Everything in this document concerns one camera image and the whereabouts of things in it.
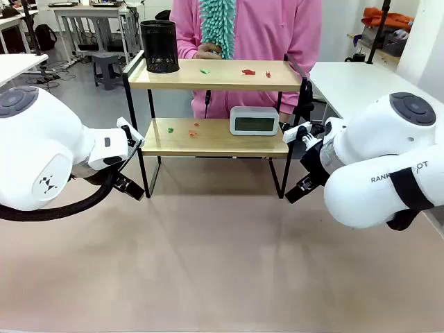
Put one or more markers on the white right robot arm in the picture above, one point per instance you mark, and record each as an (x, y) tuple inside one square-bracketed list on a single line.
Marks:
[(374, 145)]

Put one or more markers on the person's right hand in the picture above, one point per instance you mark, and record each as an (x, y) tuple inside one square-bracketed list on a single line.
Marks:
[(208, 52)]

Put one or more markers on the person in pink hoodie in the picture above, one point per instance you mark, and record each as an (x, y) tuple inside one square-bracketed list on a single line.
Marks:
[(270, 31)]

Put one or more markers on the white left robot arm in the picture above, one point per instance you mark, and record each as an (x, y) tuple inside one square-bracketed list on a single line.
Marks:
[(41, 145)]

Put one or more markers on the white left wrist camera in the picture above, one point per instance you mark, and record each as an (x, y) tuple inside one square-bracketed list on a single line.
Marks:
[(125, 124)]

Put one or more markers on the teal chenille duster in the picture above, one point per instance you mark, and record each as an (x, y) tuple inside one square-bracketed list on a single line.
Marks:
[(218, 24)]

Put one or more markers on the person's right forearm pink sleeve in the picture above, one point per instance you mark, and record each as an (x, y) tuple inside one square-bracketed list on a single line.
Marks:
[(189, 45)]

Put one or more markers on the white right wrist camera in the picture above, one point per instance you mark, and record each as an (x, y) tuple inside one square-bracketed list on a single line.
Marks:
[(295, 132)]

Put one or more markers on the black office chair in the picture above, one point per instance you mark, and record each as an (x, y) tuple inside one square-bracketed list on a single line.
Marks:
[(163, 15)]

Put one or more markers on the grey plastic stool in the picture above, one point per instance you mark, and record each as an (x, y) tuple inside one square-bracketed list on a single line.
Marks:
[(107, 67)]

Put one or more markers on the black mesh pen holder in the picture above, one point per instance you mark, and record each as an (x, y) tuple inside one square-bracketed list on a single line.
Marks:
[(159, 46)]

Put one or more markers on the white background desk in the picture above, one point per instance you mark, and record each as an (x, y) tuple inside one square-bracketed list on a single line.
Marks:
[(90, 14)]

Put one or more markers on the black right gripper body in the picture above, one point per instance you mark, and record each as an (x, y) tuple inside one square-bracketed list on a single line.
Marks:
[(314, 163)]

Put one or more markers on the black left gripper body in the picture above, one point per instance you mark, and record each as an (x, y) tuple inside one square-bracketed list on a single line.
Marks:
[(129, 161)]

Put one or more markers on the orange cloth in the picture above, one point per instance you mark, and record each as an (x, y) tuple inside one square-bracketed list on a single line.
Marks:
[(386, 17)]

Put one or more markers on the black stand pole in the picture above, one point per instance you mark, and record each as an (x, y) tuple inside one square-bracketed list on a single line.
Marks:
[(379, 31), (32, 27)]

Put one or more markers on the large white table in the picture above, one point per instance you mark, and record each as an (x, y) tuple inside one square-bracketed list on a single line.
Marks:
[(354, 86)]

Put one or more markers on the black backpack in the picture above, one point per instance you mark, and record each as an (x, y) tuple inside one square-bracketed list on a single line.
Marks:
[(45, 36)]

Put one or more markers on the black storage crate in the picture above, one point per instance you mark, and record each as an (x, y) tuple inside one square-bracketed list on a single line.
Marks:
[(394, 44)]

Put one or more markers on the two-tier wooden metal shelf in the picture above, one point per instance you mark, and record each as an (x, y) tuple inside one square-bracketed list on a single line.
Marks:
[(215, 78)]

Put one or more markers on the white digital clock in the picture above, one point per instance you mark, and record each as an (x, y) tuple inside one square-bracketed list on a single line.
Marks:
[(254, 119)]

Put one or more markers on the small white table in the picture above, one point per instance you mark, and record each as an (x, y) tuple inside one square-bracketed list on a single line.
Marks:
[(19, 67)]

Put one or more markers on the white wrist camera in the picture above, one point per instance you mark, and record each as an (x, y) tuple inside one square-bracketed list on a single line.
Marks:
[(125, 124), (295, 132)]

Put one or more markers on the large red paper scrap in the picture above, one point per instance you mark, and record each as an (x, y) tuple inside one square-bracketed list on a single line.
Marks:
[(248, 72)]

